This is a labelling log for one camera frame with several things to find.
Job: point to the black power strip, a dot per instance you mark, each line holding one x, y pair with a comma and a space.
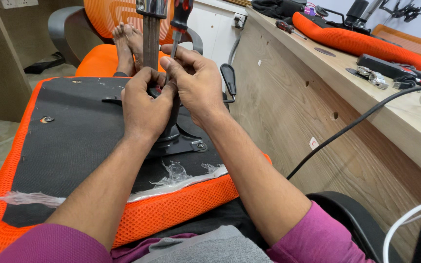
382, 65

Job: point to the black chair base parts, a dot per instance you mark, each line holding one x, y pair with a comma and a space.
406, 10

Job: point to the orange office chair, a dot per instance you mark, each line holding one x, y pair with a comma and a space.
102, 22

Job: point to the person's right hand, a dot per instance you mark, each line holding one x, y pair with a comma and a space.
199, 87

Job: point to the seat screw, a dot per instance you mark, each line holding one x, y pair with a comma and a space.
46, 119

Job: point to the black cloth bundle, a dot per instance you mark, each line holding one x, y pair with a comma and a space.
276, 7

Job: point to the black chair armrest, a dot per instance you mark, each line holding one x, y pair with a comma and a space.
345, 215

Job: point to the black metal seat mechanism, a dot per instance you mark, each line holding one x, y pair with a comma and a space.
181, 144

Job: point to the white wall socket with plug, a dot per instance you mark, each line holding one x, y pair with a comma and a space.
239, 20

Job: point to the orange mesh panel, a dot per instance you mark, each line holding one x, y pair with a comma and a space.
408, 42

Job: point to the orange mesh chair backrest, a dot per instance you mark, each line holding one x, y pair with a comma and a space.
353, 42

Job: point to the black round disc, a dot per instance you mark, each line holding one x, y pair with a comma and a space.
324, 52

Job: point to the person's left hand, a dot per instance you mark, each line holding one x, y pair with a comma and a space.
144, 109

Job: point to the person's feet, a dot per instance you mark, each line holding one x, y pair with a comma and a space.
127, 47

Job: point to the black part on floor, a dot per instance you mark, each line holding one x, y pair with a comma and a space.
44, 65

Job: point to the black cylinder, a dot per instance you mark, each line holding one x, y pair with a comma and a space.
356, 11

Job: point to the metal brackets in plastic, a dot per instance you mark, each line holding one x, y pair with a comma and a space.
373, 76

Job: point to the metal gas lift cylinder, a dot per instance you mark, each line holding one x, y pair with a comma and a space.
151, 36

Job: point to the clear plastic wrap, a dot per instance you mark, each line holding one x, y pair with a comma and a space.
175, 173

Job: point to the purple shirt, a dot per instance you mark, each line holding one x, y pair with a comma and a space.
316, 237

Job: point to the grey towel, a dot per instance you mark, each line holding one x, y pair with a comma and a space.
210, 246

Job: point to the orange mesh chair seat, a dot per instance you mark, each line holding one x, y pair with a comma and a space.
68, 146

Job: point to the wooden desk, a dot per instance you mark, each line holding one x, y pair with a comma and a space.
305, 120

